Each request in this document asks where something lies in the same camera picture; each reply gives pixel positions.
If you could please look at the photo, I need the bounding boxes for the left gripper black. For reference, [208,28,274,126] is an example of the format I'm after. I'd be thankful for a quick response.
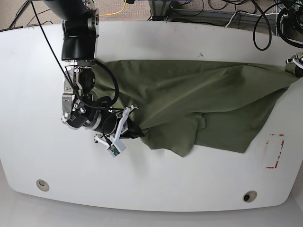
[285,52,303,78]

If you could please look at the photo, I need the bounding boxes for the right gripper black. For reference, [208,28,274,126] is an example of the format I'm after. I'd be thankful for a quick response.
[92,105,143,146]

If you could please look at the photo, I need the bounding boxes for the olive green t-shirt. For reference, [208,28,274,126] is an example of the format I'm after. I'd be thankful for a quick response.
[106,60,297,157]

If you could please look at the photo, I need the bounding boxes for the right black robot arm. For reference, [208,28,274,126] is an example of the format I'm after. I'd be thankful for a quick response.
[45,0,143,146]

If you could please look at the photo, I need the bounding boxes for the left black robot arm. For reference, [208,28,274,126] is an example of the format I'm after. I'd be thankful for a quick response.
[276,0,303,78]

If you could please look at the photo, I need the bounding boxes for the red tape rectangle marking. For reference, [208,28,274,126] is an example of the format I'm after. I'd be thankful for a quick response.
[263,134,285,169]

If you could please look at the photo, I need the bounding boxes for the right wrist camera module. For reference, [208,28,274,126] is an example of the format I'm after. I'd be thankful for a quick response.
[107,141,126,157]

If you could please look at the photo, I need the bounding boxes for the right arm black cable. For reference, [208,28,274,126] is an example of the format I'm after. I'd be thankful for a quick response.
[29,0,120,112]

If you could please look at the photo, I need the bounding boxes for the white cable on floor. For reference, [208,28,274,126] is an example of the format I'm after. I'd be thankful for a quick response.
[224,11,277,28]

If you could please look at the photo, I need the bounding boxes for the left table cable grommet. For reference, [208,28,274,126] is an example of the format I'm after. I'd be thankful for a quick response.
[36,179,50,192]

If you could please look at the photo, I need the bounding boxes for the table cable grommet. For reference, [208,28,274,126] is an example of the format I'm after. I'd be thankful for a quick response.
[36,179,50,192]
[243,191,257,203]

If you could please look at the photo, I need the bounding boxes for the yellow cable on floor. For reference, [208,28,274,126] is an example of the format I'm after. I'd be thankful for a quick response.
[99,0,126,17]

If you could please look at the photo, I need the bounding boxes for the grey aluminium frame rail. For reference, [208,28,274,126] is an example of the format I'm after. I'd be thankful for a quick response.
[148,0,262,29]

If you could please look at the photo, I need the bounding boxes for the right table cable grommet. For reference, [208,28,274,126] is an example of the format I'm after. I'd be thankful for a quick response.
[243,191,257,203]

